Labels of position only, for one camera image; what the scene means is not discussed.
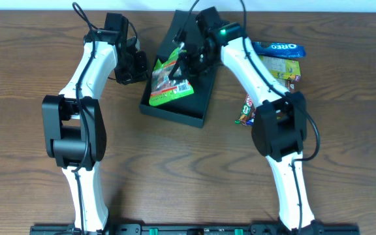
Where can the red KitKat bar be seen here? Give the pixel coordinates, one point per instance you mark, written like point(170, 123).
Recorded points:
point(247, 113)

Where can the green snack bag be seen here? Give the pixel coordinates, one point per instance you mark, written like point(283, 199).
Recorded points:
point(164, 90)

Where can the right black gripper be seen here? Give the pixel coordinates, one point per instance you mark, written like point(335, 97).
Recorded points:
point(188, 61)

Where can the blue Oreo pack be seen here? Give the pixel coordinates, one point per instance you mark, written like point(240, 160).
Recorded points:
point(279, 49)

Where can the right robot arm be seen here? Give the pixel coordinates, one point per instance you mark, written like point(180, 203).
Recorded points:
point(280, 126)

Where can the black cardboard box with lid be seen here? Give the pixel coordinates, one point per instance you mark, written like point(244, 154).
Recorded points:
point(183, 100)

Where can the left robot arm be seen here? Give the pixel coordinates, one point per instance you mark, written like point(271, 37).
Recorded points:
point(74, 130)

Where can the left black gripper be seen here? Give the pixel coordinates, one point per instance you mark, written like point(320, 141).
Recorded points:
point(136, 67)

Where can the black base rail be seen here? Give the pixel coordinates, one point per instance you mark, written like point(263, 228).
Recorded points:
point(254, 229)

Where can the yellow green snack box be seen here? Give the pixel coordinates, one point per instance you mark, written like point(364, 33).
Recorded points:
point(285, 69)

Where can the brown chocolate box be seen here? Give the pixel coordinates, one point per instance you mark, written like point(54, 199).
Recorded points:
point(289, 84)

